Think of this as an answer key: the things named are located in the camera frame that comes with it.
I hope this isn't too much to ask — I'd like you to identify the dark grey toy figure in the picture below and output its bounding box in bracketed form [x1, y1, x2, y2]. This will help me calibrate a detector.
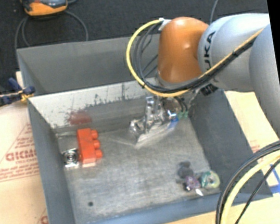
[175, 160, 195, 180]

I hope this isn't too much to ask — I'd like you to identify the purple small toy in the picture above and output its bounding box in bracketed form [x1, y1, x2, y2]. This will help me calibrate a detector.
[183, 174, 202, 192]

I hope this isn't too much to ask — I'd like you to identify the orange-red toy brick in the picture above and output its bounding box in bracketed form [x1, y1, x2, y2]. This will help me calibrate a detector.
[75, 126, 105, 169]

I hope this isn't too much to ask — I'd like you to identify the brown cardboard board red print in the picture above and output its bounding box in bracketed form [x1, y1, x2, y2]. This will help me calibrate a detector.
[0, 50, 280, 224]

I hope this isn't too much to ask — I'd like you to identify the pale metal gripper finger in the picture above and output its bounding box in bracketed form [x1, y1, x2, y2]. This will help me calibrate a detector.
[132, 123, 174, 150]
[128, 117, 150, 139]

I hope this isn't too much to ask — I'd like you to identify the green and yellow ring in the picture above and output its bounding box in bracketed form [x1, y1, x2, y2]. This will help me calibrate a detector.
[198, 169, 221, 191]

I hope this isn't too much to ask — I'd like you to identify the silver round metal ring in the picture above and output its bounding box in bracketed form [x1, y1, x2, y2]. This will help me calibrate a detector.
[61, 148, 82, 170]

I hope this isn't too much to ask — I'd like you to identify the grey metal bin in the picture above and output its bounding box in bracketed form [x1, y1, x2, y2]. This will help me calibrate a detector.
[15, 13, 276, 224]

